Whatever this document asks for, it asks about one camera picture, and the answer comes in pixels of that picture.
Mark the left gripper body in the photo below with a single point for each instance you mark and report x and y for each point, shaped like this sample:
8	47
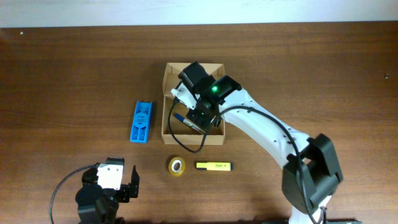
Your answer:
123	195

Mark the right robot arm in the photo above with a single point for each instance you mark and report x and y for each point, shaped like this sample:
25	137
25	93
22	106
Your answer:
311	171

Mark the blue whiteboard marker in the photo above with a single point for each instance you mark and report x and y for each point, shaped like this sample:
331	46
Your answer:
188	123

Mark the yellow highlighter pen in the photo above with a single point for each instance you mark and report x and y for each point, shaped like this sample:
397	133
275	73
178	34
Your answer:
214	166

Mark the blue magnetic whiteboard duster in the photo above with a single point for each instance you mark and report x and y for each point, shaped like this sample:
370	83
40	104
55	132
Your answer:
141	122

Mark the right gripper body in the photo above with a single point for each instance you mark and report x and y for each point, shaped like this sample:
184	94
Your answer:
199	116

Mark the yellow adhesive tape roll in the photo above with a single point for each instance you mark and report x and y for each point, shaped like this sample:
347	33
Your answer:
176	166

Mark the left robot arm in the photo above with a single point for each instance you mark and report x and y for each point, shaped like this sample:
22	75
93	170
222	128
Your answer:
103	191

